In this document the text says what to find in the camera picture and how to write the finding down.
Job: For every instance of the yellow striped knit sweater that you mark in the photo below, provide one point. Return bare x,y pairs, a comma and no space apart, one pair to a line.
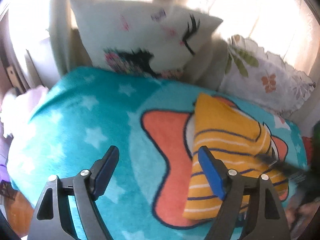
235,138

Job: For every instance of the turquoise star fleece blanket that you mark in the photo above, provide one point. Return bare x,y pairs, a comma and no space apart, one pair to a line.
152,124

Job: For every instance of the white eyelash face pillow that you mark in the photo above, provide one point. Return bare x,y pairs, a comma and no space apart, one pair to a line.
142,38

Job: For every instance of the pink white bedding pile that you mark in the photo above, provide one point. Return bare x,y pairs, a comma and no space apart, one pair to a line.
16,110

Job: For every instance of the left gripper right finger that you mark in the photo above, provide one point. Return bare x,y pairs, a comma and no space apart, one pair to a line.
265,217

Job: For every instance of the floral leaf print pillow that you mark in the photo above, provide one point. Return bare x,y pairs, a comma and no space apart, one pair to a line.
264,78

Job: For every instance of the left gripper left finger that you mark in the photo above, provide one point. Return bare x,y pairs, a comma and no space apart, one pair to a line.
52,217

